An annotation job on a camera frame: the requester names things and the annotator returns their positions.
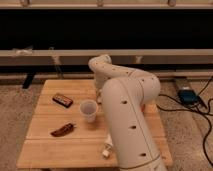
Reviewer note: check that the dark snack bar packet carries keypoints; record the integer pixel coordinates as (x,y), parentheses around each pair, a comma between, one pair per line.
(62,100)

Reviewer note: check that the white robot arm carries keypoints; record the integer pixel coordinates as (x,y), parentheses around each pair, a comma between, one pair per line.
(122,91)

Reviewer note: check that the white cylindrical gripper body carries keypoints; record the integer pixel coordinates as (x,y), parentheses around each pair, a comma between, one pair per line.
(99,81)

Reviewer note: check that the black bracket on rail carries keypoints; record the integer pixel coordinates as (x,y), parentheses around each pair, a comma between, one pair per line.
(28,80)

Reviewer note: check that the translucent plastic cup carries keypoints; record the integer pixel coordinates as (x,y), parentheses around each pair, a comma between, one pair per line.
(88,109)

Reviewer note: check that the white sponge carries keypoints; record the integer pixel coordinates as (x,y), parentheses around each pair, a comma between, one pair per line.
(98,98)

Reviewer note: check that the red chili pepper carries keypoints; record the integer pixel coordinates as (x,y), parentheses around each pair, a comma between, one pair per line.
(66,129)

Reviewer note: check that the blue power adapter box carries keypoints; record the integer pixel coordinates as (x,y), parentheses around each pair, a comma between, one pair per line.
(187,96)

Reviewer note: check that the white tube with cap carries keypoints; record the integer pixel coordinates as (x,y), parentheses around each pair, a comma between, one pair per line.
(108,147)

